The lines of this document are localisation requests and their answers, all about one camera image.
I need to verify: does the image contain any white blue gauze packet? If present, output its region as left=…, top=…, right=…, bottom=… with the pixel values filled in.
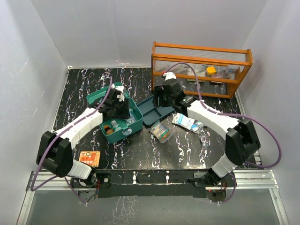
left=172, top=113, right=195, bottom=130

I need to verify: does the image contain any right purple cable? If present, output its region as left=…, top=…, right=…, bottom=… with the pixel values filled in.
left=164, top=62, right=282, bottom=207

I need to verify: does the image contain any purple cable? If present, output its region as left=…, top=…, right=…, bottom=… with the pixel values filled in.
left=30, top=76, right=113, bottom=204
left=164, top=62, right=282, bottom=207

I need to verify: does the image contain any orange card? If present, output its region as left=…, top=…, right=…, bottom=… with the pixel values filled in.
left=79, top=151, right=101, bottom=168

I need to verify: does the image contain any brown medicine bottle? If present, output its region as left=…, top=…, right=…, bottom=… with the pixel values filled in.
left=103, top=125, right=114, bottom=135

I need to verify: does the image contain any clear tape roll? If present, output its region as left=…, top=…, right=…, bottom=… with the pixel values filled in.
left=200, top=136, right=208, bottom=146

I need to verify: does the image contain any white green bottle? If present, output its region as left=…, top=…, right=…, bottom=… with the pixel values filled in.
left=111, top=120, right=122, bottom=132

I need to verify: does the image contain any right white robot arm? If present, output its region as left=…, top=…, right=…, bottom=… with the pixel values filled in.
left=153, top=78, right=261, bottom=186

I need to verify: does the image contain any yellow small box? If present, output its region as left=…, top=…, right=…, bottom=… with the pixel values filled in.
left=206, top=67, right=217, bottom=75

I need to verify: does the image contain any orange wooden rack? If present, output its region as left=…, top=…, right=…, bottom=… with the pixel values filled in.
left=151, top=42, right=253, bottom=99

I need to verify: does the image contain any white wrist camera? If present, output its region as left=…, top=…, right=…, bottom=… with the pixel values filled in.
left=111, top=84, right=126, bottom=102
left=162, top=72, right=177, bottom=81

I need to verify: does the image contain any cotton swab pack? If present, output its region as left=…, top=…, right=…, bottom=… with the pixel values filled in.
left=149, top=121, right=173, bottom=143

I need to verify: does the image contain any teal medicine kit box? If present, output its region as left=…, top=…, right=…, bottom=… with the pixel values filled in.
left=100, top=82, right=143, bottom=144

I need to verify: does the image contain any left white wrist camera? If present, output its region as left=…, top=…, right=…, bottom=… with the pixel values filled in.
left=111, top=84, right=126, bottom=102

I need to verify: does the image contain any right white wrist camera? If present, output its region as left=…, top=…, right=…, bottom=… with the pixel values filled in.
left=162, top=72, right=177, bottom=81

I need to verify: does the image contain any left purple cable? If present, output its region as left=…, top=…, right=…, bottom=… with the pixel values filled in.
left=30, top=76, right=113, bottom=204

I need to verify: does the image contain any clear cup on rack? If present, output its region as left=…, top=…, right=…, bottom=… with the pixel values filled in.
left=225, top=64, right=240, bottom=74

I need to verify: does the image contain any clear plastic wrapped vial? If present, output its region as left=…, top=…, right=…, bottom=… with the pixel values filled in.
left=191, top=120, right=205, bottom=135

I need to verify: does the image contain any long blue white packet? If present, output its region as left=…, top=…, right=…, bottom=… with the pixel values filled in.
left=125, top=108, right=137, bottom=126

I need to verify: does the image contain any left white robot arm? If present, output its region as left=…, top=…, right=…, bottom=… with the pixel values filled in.
left=36, top=84, right=129, bottom=187

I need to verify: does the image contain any blue divided tray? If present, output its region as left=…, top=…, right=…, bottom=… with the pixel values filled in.
left=137, top=95, right=175, bottom=128

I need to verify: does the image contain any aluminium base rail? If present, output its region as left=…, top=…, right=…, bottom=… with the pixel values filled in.
left=17, top=170, right=290, bottom=225

